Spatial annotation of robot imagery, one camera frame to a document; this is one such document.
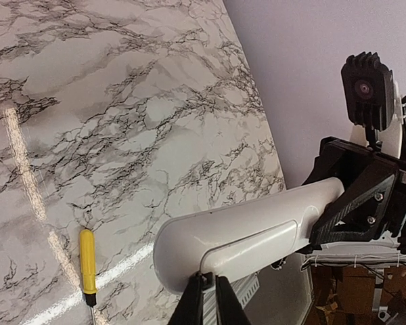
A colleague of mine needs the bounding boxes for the cardboard boxes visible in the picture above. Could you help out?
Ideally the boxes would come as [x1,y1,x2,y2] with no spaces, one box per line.
[305,263,406,324]

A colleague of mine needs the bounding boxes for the white remote control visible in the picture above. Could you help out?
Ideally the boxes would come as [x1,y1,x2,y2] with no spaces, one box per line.
[153,177,344,295]

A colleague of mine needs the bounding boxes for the front aluminium rail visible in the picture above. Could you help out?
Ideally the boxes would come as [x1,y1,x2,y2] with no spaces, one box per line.
[199,270,261,325]

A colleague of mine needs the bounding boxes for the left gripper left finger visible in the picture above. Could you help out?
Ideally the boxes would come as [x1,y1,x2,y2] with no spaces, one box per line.
[168,272,204,325]

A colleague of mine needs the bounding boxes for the yellow handled screwdriver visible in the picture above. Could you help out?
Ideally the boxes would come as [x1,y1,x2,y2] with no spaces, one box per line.
[79,229,97,324]

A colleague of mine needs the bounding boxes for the white battery cover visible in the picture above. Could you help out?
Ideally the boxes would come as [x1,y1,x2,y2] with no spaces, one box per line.
[200,220,300,280]

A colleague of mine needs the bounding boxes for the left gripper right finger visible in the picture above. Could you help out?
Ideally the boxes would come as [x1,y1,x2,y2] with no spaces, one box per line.
[215,276,251,325]

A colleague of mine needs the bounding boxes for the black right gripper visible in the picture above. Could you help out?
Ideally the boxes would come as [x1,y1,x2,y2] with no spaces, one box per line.
[302,137,406,244]

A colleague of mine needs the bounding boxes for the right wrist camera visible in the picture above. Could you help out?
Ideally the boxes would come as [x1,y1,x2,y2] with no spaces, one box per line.
[341,51,394,131]

